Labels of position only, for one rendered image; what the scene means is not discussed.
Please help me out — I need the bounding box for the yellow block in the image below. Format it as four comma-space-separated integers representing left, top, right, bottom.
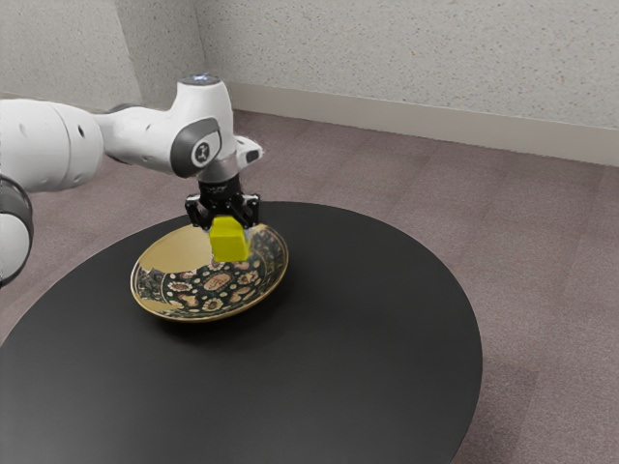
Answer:
208, 216, 252, 264

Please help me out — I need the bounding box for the gold rimmed patterned plate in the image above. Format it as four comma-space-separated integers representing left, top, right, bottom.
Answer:
130, 222, 290, 325

